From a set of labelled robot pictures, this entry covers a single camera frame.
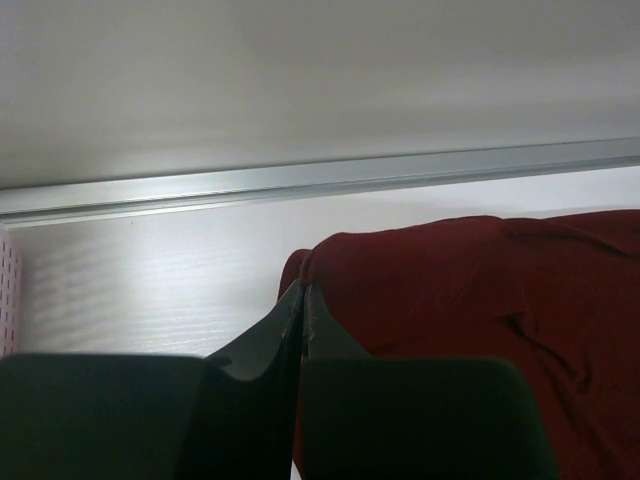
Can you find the white plastic basket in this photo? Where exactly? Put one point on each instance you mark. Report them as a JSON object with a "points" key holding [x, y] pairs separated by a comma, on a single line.
{"points": [[10, 294]]}

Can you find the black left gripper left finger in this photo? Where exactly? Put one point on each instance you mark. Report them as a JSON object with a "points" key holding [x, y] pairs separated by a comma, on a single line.
{"points": [[255, 351]]}

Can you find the dark red t-shirt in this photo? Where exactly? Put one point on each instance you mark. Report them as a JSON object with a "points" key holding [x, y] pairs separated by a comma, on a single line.
{"points": [[557, 297]]}

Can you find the aluminium rail at table edge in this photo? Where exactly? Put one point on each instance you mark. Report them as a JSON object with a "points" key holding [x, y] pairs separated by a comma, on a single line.
{"points": [[48, 204]]}

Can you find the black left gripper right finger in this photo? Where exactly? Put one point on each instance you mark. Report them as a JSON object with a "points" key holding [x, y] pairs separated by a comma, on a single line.
{"points": [[324, 337]]}

